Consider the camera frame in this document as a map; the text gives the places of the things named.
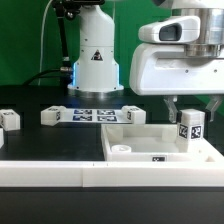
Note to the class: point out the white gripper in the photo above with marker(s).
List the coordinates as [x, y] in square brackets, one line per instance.
[166, 70]

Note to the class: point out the white square tabletop part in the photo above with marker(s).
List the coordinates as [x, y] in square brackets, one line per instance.
[149, 143]

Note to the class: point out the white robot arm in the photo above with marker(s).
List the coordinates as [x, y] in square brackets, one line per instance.
[96, 71]

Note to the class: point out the marker sheet on table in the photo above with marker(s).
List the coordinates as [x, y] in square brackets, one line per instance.
[92, 116]

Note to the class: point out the white part at left edge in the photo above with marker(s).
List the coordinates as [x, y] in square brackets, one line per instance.
[1, 137]

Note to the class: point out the white fence right wall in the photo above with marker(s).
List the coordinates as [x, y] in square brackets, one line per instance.
[212, 154]

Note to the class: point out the white fence wall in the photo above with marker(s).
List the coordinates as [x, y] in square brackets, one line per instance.
[110, 174]
[212, 154]

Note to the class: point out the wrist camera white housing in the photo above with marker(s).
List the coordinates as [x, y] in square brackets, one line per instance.
[174, 30]

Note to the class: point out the white fence front wall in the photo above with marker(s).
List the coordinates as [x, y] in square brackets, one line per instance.
[110, 174]

